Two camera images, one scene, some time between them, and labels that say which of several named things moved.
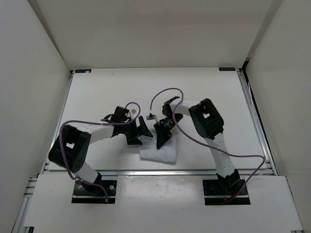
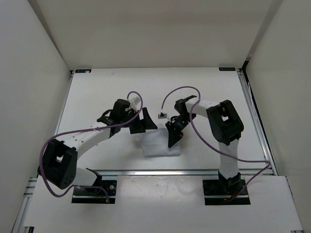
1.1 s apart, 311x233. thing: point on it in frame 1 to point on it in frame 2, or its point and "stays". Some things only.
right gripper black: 163,135 to 174,135
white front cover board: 159,204 stays
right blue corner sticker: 226,69 stays
